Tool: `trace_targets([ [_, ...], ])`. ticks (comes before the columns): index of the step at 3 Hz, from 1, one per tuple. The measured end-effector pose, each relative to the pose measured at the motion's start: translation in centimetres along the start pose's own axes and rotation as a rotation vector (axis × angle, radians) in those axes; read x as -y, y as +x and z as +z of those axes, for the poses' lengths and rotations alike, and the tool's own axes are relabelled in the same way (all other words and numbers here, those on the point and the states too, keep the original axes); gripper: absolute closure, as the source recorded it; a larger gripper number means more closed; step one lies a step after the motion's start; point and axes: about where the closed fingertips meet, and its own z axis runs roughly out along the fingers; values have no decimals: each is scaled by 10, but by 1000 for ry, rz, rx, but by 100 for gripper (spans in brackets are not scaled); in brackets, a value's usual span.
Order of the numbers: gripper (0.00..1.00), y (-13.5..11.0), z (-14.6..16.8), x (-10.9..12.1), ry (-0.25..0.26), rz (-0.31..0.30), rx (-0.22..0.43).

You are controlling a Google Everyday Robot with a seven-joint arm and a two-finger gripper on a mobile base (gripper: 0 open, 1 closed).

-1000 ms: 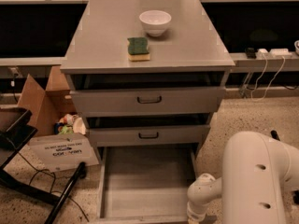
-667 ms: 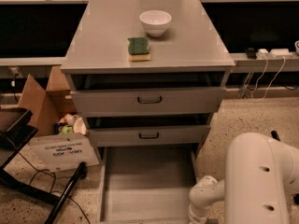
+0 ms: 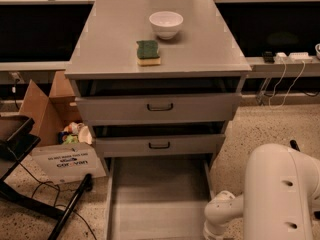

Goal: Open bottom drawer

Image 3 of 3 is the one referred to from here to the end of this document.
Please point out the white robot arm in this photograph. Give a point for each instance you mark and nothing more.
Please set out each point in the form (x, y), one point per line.
(281, 192)

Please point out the black adapter plug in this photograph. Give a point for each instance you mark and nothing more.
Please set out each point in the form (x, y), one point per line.
(268, 57)

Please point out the toys in cardboard box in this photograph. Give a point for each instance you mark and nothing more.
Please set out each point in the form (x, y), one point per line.
(75, 133)

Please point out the grey middle drawer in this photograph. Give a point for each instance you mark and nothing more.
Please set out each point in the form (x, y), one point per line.
(159, 145)

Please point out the grey drawer cabinet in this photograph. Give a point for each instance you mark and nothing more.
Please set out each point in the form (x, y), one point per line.
(202, 58)

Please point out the grey bottom drawer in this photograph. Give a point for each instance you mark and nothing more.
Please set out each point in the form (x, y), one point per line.
(157, 198)

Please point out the black stand left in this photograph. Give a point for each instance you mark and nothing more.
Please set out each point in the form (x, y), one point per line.
(16, 142)

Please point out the open cardboard box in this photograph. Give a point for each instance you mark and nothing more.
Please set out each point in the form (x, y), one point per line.
(62, 163)

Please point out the grey top drawer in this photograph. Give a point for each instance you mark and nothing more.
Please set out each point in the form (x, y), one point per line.
(158, 108)

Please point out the white ceramic bowl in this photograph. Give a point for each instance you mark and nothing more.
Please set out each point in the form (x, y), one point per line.
(166, 24)

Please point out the green yellow sponge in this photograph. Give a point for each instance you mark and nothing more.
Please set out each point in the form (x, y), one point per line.
(148, 53)

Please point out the white power strip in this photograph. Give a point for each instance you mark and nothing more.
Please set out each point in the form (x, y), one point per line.
(296, 57)

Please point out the grey drawer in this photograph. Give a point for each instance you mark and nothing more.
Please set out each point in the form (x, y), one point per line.
(158, 108)
(157, 198)
(159, 145)

